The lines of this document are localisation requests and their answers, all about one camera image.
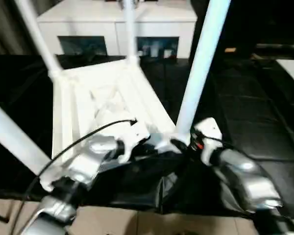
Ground white cabinet with glass doors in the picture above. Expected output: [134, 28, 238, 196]
[36, 0, 199, 59]

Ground white plastic table top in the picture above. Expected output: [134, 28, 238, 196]
[39, 57, 187, 193]

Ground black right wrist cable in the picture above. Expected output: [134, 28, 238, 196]
[200, 133, 236, 150]

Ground brown low console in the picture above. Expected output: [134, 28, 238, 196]
[256, 43, 294, 60]

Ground white plastic table leg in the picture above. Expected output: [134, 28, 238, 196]
[175, 0, 232, 138]
[122, 0, 140, 64]
[14, 0, 64, 76]
[0, 96, 52, 177]

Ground black mat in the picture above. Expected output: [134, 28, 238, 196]
[0, 53, 294, 220]

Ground grey curtain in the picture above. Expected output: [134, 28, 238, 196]
[0, 0, 44, 56]

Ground black speaker with yellow label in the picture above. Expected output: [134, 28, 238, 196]
[191, 0, 258, 59]

